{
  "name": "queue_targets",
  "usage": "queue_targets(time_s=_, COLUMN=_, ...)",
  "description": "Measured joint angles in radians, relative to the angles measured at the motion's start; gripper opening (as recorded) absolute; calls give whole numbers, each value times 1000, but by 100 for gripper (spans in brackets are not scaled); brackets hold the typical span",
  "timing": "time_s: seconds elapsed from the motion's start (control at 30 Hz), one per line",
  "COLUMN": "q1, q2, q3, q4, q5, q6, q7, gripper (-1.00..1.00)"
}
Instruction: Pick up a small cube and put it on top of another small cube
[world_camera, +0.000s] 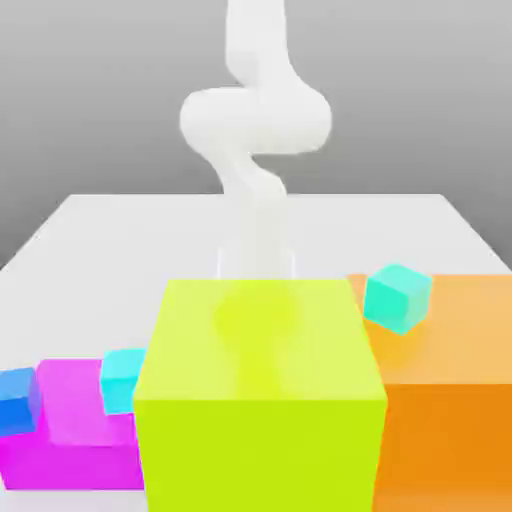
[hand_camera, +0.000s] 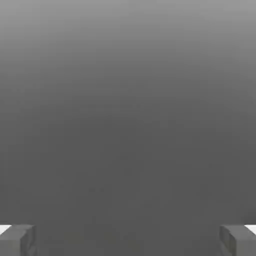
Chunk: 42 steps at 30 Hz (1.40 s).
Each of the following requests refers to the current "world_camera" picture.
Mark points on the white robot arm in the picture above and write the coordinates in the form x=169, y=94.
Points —
x=256, y=120

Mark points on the small turquoise cube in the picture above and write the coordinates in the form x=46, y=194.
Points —
x=394, y=300

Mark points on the small cyan cube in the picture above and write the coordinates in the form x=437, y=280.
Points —
x=120, y=380

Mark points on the small blue cube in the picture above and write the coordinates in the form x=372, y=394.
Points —
x=16, y=400

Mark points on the large yellow-green box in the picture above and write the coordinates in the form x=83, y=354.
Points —
x=260, y=440

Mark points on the large magenta box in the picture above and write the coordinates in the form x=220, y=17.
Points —
x=76, y=440

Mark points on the large orange box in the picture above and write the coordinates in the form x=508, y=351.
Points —
x=448, y=440

